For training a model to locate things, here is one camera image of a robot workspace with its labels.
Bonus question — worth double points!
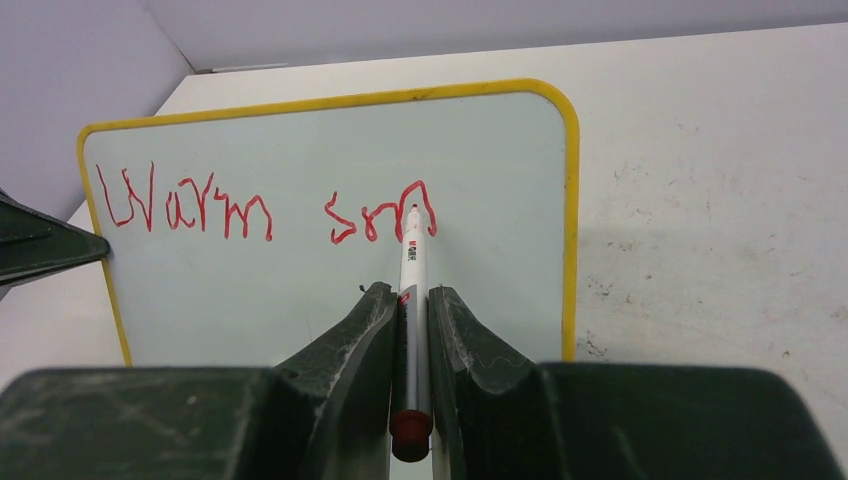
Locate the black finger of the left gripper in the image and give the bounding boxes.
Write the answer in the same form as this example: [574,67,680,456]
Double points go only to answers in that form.
[1,193,110,287]

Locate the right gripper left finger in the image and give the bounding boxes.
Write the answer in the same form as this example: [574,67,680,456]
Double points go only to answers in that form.
[1,282,397,479]

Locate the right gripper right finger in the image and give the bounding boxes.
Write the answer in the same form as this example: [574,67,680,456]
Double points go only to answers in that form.
[429,287,842,479]

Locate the white red marker pen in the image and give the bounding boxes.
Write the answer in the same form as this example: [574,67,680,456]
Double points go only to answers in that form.
[389,204,433,463]

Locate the yellow-framed whiteboard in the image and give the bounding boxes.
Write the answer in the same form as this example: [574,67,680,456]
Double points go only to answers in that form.
[77,78,580,366]

